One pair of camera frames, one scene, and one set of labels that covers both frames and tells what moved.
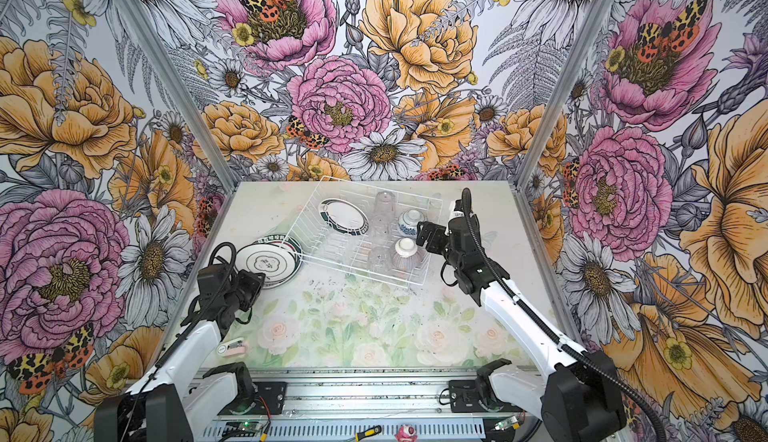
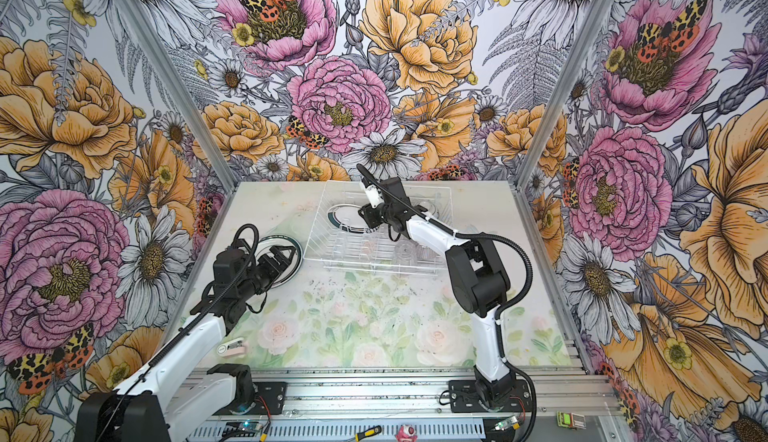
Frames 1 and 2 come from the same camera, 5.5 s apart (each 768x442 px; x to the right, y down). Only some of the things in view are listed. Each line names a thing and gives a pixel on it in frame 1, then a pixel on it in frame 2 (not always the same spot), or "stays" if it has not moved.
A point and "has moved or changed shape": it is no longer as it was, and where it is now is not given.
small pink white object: (237, 346) stays
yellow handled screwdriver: (366, 433) stays
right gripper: (439, 232) → (368, 215)
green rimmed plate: (344, 216) has moved or changed shape
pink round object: (406, 433) stays
